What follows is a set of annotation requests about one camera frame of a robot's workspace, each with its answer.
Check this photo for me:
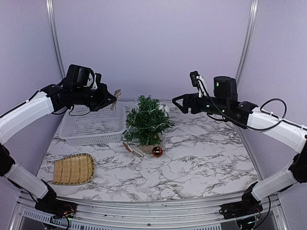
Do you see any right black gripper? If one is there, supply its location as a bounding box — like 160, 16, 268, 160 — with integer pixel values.
173, 93, 228, 116

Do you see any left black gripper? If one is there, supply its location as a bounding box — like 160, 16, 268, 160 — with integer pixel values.
73, 82, 117, 112

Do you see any clear string light wire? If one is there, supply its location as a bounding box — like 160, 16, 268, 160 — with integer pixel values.
123, 103, 172, 137

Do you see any white plastic basket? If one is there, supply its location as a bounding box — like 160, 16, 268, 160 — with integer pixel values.
59, 102, 126, 146

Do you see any small green christmas tree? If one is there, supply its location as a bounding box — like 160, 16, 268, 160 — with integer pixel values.
124, 95, 175, 153

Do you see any red ball ornament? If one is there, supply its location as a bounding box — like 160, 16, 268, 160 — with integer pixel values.
152, 146, 164, 158

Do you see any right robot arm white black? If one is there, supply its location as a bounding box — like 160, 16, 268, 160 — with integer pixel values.
172, 71, 307, 215

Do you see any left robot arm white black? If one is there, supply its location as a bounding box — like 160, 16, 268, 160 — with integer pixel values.
0, 64, 117, 213

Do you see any woven bamboo tray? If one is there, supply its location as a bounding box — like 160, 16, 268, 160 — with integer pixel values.
52, 153, 95, 185

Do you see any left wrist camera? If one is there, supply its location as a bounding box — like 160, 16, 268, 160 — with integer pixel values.
89, 73, 102, 90

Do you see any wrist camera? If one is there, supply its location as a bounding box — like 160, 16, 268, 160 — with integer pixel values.
89, 73, 102, 90
189, 71, 209, 98

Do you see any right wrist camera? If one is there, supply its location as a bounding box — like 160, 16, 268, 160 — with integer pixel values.
189, 71, 209, 98

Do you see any right aluminium frame post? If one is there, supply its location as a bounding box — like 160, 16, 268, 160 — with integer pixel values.
236, 0, 259, 84

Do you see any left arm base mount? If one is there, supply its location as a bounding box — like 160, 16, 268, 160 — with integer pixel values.
35, 199, 77, 218

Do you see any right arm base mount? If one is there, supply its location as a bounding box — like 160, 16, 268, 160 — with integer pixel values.
219, 182, 263, 219

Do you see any front aluminium rail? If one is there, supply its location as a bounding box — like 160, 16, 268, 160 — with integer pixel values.
8, 192, 289, 230

